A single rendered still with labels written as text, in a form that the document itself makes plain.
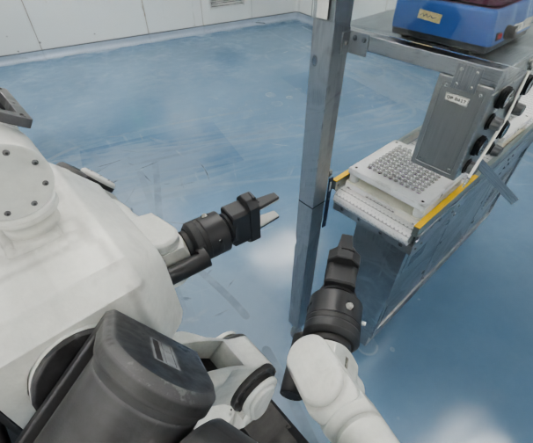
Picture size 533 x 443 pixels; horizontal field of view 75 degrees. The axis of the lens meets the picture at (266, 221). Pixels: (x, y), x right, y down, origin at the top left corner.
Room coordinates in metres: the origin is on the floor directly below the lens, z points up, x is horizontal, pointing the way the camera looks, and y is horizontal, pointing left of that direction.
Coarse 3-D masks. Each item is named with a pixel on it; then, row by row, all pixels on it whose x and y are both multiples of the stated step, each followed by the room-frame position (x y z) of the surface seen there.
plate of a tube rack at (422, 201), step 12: (396, 144) 0.98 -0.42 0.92; (372, 156) 0.91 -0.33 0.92; (360, 168) 0.85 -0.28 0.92; (372, 168) 0.85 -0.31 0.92; (372, 180) 0.79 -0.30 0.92; (384, 180) 0.79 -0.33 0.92; (408, 180) 0.79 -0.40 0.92; (444, 180) 0.79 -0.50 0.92; (456, 180) 0.79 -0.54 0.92; (396, 192) 0.74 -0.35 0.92; (408, 192) 0.73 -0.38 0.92; (432, 192) 0.73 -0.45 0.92; (444, 192) 0.75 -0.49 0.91; (408, 204) 0.70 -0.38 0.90; (420, 204) 0.68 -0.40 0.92
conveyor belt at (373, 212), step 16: (528, 96) 1.53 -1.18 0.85; (528, 112) 1.37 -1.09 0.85; (336, 192) 0.83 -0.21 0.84; (352, 192) 0.82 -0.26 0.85; (352, 208) 0.77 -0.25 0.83; (368, 208) 0.75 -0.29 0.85; (384, 208) 0.75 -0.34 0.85; (384, 224) 0.70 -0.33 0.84; (400, 224) 0.68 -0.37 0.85; (400, 240) 0.65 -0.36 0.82
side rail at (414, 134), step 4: (416, 128) 1.16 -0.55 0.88; (420, 128) 1.16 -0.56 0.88; (412, 132) 1.13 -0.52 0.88; (416, 132) 1.13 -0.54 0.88; (404, 136) 1.10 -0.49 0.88; (408, 136) 1.10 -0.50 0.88; (412, 136) 1.12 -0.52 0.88; (416, 136) 1.14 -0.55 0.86; (400, 140) 1.07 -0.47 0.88; (404, 140) 1.08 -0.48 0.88; (408, 140) 1.10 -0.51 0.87; (412, 140) 1.12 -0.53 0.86; (348, 176) 0.87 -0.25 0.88; (332, 180) 0.84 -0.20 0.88; (340, 180) 0.85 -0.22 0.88; (344, 180) 0.86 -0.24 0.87; (332, 184) 0.84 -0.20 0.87; (336, 184) 0.83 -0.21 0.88; (340, 184) 0.85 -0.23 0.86; (344, 184) 0.86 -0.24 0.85; (332, 188) 0.84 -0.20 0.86; (336, 188) 0.83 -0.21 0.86
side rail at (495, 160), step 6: (522, 132) 1.13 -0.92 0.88; (528, 132) 1.13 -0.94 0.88; (516, 138) 1.09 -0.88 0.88; (522, 138) 1.10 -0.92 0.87; (510, 144) 1.04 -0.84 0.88; (516, 144) 1.07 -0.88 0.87; (504, 150) 1.00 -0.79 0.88; (510, 150) 1.04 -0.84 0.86; (498, 156) 0.97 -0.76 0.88; (504, 156) 1.01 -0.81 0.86; (492, 162) 0.94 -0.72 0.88; (498, 162) 0.97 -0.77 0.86; (492, 168) 0.94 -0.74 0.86; (480, 174) 0.87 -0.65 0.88; (474, 180) 0.84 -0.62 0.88; (468, 186) 0.82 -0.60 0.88; (462, 192) 0.79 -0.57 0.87; (456, 198) 0.77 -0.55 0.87; (450, 204) 0.75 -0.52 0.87; (444, 210) 0.73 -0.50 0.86; (438, 216) 0.71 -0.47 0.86; (432, 222) 0.68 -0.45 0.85; (414, 228) 0.64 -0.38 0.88; (426, 228) 0.66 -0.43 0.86; (414, 234) 0.63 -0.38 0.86
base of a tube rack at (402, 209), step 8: (352, 184) 0.84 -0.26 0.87; (360, 184) 0.83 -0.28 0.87; (368, 184) 0.83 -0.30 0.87; (360, 192) 0.81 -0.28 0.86; (368, 192) 0.80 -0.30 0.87; (376, 192) 0.79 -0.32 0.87; (384, 192) 0.79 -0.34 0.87; (448, 192) 0.79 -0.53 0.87; (376, 200) 0.77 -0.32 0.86; (384, 200) 0.75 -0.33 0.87; (392, 200) 0.75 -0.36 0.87; (400, 200) 0.75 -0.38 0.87; (440, 200) 0.75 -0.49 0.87; (392, 208) 0.73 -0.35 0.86; (400, 208) 0.72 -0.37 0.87; (408, 208) 0.72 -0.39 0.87; (432, 208) 0.72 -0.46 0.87; (400, 216) 0.71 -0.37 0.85; (408, 216) 0.70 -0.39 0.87
